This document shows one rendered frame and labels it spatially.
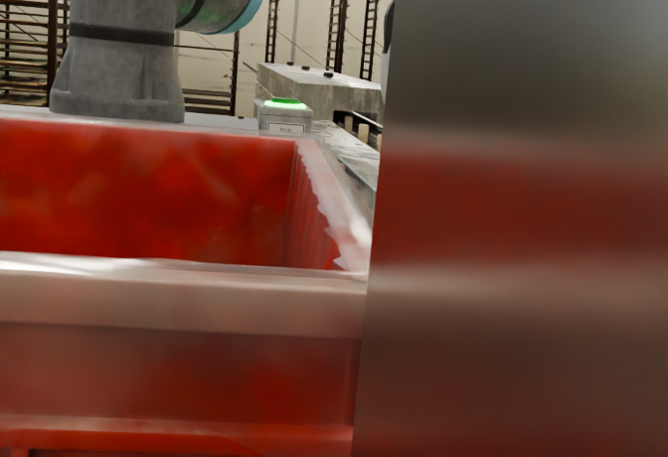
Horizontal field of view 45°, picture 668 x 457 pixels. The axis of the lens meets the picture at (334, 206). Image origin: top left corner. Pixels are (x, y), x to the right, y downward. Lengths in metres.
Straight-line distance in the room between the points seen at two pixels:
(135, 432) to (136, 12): 0.74
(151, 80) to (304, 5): 7.01
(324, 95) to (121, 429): 1.14
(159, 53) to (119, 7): 0.06
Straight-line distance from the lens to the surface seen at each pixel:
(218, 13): 1.02
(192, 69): 7.86
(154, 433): 0.20
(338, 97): 1.32
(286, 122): 1.06
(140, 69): 0.91
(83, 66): 0.92
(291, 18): 7.89
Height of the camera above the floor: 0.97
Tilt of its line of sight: 11 degrees down
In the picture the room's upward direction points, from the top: 5 degrees clockwise
